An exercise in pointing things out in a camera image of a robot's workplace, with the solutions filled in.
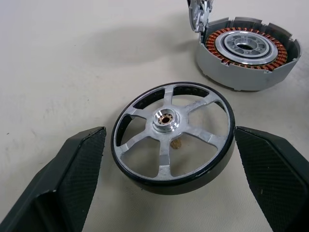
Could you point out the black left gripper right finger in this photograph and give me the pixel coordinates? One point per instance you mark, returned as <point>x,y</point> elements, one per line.
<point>272,174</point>

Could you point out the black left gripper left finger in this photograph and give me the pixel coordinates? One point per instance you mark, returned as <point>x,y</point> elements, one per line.
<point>60,183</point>

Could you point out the small grey round object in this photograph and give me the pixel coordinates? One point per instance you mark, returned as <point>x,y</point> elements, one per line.
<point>241,78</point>

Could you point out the black-rimmed silver spoked rotor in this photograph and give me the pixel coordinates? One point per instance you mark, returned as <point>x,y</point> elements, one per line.
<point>166,122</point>

